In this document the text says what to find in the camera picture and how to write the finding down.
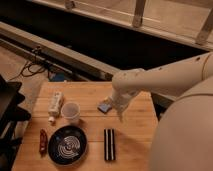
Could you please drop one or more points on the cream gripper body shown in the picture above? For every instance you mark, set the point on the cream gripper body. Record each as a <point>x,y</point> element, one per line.
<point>120,101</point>

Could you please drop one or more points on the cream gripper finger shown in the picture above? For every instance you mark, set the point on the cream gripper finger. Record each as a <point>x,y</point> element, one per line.
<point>120,116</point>
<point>107,100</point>

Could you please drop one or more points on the black white striped eraser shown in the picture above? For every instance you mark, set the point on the black white striped eraser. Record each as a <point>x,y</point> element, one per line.
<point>109,145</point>

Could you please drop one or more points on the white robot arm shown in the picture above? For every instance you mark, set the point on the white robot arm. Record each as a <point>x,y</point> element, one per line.
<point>183,140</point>

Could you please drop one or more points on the white ceramic cup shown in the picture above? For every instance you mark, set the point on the white ceramic cup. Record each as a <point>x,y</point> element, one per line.
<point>71,112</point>

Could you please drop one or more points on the blue sponge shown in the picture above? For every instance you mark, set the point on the blue sponge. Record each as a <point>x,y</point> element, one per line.
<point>104,107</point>

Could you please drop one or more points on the blue floor object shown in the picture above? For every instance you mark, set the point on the blue floor object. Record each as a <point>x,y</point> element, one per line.
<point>57,78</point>

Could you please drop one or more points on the white tube bottle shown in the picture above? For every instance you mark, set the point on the white tube bottle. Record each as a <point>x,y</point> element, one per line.
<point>55,106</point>

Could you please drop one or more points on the black patterned plate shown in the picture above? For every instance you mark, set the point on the black patterned plate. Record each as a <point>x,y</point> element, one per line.
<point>67,145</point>

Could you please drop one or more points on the red pocket knife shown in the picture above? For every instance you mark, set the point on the red pocket knife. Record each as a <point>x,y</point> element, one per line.
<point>43,142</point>

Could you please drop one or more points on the black chair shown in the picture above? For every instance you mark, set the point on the black chair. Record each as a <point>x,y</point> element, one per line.
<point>10,114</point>

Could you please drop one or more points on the wooden beam rail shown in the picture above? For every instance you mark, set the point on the wooden beam rail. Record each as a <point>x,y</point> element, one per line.
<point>77,60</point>

